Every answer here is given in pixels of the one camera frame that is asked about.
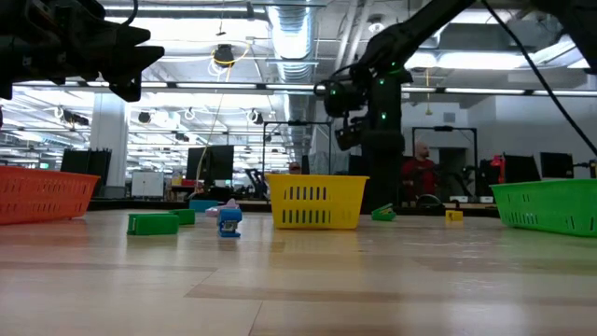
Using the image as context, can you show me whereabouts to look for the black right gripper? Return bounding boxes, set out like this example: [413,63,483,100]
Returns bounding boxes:
[366,74,405,209]

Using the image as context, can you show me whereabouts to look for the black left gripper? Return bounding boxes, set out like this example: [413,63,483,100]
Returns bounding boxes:
[0,0,165,103]

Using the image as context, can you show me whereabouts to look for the green mini stapler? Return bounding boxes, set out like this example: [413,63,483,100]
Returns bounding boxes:
[370,203,397,222]
[126,212,180,236]
[168,208,197,227]

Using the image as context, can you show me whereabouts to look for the blue mini stapler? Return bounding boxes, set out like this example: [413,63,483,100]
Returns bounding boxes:
[216,207,243,239]

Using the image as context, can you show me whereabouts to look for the pink staple remover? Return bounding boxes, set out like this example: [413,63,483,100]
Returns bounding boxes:
[205,198,240,218]

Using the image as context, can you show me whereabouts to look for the blue tape roll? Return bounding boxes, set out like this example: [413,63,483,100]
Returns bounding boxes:
[188,199,219,214]

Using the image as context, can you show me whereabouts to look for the black partition panel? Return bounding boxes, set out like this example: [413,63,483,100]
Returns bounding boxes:
[348,147,421,207]

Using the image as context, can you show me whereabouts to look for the yellow plastic basket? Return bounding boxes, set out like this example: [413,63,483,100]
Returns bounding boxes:
[265,173,370,231]

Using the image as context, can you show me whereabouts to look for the white pillar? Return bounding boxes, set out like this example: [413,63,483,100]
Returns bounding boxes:
[90,92,131,201]

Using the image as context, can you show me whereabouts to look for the long ceiling light strip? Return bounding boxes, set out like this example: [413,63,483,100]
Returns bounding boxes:
[0,79,597,98]

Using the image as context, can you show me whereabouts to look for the black monitor pair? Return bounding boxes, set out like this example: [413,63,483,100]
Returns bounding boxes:
[60,147,113,188]

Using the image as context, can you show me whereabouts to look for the white cabinet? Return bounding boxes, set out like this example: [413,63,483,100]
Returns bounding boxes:
[131,170,165,198]

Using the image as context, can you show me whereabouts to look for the green plastic basket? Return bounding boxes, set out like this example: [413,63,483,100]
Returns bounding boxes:
[489,179,597,238]

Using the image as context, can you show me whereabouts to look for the orange plastic basket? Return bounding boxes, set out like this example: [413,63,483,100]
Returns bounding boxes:
[0,165,101,226]

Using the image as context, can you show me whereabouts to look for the black gantry frame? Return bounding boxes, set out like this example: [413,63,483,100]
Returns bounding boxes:
[411,124,479,188]
[262,119,333,176]

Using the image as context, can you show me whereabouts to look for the black aluminium table frame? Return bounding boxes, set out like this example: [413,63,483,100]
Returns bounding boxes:
[88,198,500,218]

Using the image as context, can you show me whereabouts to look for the silver ventilation duct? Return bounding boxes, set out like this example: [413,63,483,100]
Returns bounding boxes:
[266,0,323,162]

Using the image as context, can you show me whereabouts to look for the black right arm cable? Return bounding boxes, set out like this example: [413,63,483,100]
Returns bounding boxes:
[479,0,597,158]

